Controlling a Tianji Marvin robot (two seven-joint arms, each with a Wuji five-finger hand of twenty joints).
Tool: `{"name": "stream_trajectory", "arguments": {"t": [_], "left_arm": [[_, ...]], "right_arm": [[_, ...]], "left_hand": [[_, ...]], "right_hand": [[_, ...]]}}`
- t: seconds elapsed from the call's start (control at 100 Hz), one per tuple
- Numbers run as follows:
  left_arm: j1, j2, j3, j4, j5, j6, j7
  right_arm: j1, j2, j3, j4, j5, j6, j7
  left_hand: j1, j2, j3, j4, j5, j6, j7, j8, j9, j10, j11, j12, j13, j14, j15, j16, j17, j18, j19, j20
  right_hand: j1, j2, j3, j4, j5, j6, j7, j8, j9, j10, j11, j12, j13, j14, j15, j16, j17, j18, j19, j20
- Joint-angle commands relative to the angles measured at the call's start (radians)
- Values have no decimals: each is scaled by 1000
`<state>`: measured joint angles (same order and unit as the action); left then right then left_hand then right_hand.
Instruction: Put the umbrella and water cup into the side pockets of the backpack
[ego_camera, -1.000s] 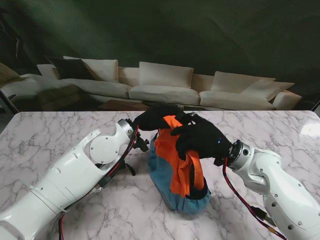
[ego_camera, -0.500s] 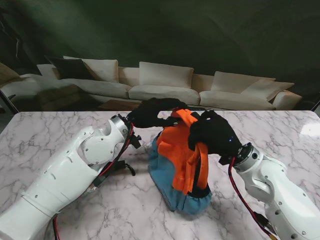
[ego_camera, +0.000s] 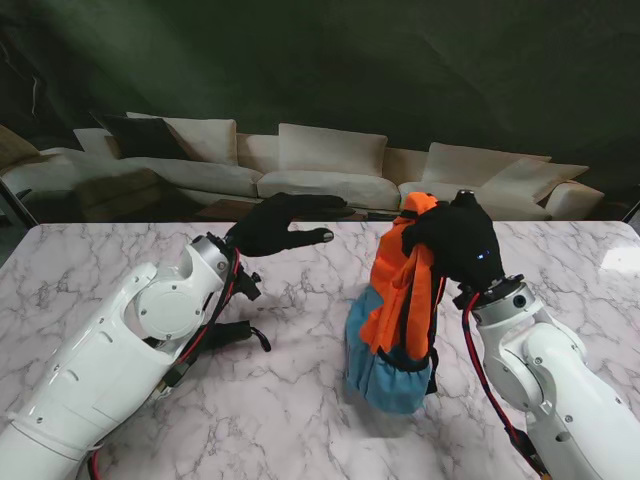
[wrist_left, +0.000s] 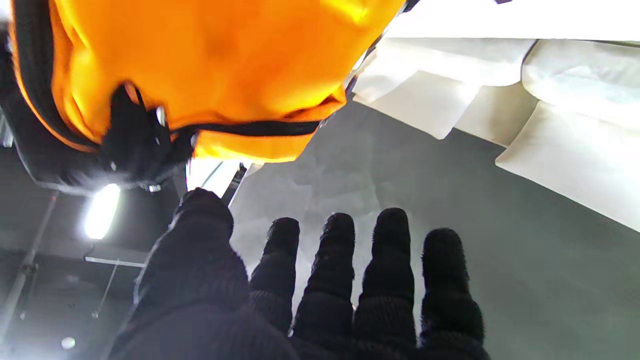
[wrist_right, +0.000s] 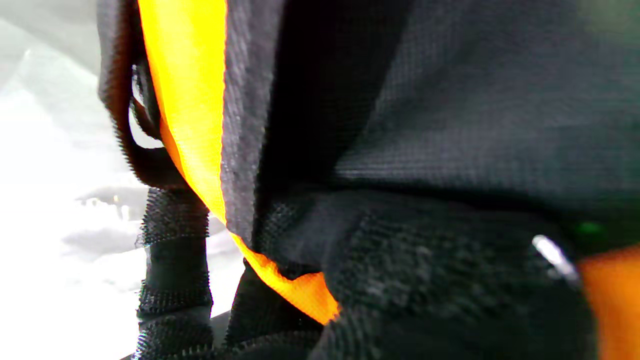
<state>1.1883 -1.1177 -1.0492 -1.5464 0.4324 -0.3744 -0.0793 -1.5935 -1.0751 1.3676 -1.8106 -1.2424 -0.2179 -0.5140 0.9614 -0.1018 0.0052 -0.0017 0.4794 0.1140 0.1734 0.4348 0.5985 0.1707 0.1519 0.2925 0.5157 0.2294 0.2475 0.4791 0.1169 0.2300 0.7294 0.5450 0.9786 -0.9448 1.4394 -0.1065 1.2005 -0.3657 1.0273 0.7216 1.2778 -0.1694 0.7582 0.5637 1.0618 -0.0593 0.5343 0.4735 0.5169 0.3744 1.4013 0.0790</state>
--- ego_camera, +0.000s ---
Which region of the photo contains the orange and blue backpack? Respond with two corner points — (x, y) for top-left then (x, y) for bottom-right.
(343, 191), (444, 416)

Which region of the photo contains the cream sofa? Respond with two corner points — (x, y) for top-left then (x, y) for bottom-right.
(0, 110), (606, 222)

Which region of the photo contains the red black left arm cable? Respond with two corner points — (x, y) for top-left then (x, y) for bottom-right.
(87, 246), (245, 480)

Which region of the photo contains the red black right arm cable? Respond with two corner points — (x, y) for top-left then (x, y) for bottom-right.
(458, 293), (552, 477)

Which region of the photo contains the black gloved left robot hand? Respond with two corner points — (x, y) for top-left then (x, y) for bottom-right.
(227, 192), (357, 259)

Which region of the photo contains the tan armchair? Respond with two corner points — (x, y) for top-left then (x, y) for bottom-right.
(0, 123), (44, 174)

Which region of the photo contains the dark sofa cushion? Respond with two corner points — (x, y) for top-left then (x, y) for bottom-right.
(89, 112), (192, 161)

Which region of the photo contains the red black arm cable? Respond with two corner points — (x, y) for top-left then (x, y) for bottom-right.
(87, 246), (245, 480)
(458, 293), (552, 477)

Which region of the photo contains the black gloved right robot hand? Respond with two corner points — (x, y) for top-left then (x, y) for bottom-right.
(402, 188), (506, 292)

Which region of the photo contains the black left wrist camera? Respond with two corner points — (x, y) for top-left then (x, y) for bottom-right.
(234, 267), (264, 303)

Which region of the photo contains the dark wooden coffee table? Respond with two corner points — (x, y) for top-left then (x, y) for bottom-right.
(193, 198), (401, 223)

